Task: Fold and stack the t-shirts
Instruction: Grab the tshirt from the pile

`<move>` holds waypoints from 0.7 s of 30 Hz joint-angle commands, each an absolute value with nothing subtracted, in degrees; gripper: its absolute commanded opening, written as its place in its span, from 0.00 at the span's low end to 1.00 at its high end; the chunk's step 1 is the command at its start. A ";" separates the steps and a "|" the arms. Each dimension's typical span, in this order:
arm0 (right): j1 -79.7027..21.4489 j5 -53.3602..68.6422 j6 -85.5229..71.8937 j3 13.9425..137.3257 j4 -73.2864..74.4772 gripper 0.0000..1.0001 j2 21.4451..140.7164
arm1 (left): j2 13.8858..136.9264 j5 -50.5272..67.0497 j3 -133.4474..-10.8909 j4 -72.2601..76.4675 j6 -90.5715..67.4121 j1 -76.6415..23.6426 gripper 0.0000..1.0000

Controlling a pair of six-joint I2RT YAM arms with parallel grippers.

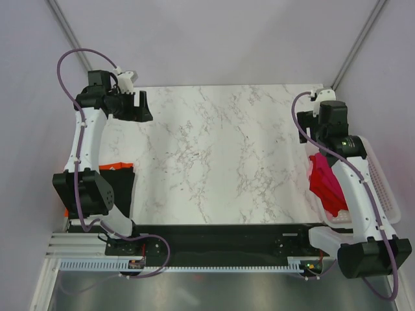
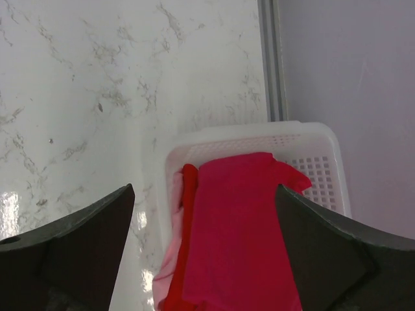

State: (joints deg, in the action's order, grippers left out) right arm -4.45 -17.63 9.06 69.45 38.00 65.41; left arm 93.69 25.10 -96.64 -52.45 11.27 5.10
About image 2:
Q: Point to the red t-shirt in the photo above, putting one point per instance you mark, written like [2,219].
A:
[174,299]

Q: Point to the aluminium frame post right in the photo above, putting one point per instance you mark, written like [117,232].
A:
[271,46]

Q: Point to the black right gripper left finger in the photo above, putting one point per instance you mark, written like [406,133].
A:
[71,263]

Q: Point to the white plastic laundry basket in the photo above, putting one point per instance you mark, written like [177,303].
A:
[311,148]

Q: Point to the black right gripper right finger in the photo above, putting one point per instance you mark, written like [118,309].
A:
[341,264]

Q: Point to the light pink t-shirt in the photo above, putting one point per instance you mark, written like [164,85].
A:
[162,281]

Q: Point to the crimson pink t-shirt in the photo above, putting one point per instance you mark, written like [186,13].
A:
[237,258]

